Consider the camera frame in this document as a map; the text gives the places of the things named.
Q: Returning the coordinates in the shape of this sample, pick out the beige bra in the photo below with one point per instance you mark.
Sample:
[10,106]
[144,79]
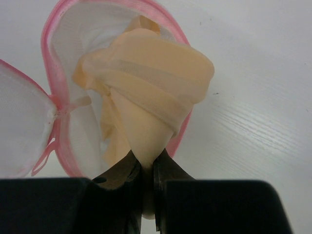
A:
[148,86]

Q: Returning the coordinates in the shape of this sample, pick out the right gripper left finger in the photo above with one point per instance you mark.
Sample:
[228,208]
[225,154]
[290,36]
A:
[107,204]

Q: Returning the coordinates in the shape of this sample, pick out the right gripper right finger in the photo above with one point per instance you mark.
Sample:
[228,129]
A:
[184,205]

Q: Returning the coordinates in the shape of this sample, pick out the white mesh laundry bag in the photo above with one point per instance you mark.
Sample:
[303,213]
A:
[34,123]

